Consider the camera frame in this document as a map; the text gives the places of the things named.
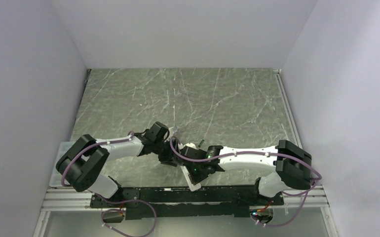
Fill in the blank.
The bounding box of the aluminium frame rail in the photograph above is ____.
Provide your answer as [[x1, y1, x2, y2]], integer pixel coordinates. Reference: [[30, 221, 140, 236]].
[[273, 69, 329, 208]]

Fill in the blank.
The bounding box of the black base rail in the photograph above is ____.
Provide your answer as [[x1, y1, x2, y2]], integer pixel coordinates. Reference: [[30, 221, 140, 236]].
[[90, 183, 284, 220]]

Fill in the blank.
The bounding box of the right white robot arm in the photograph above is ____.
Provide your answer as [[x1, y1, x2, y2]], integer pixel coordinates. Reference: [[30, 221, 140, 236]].
[[172, 140, 314, 205]]

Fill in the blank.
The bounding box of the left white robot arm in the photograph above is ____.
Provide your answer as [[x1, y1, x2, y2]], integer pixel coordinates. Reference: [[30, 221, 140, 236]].
[[55, 121, 171, 207]]

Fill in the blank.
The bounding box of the white remote control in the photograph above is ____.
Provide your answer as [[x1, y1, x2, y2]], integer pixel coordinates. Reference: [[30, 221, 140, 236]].
[[180, 166, 201, 192]]

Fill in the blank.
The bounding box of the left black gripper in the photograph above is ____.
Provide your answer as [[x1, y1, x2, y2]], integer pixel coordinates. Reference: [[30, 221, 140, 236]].
[[152, 138, 183, 166]]

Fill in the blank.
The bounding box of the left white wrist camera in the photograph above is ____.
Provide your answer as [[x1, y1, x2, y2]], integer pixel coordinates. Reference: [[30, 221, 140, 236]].
[[169, 126, 178, 136]]

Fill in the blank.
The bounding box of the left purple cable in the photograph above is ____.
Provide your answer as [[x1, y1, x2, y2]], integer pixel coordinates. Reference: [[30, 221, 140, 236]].
[[61, 130, 135, 187]]

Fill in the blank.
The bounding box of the clear plastic organizer box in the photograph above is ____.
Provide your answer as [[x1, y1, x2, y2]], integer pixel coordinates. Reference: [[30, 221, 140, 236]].
[[48, 141, 76, 188]]

